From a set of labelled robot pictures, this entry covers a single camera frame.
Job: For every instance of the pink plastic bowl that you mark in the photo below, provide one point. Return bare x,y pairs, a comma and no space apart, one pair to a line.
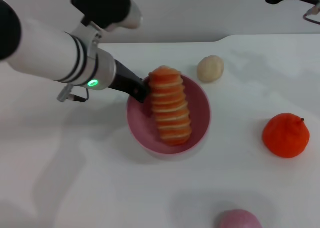
200,117

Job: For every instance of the orange red pear-shaped bread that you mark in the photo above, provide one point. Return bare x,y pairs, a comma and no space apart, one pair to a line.
285,136

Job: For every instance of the beige round bread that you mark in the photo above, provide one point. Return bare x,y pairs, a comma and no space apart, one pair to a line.
210,69

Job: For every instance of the pink round bread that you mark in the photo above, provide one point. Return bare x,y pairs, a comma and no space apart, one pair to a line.
238,220

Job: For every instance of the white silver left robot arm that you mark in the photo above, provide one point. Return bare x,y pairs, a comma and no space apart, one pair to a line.
50,55

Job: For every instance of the orange striped bread roll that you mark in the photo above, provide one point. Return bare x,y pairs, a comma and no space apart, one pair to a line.
170,105

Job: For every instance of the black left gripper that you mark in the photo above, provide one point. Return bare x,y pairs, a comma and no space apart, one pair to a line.
125,82

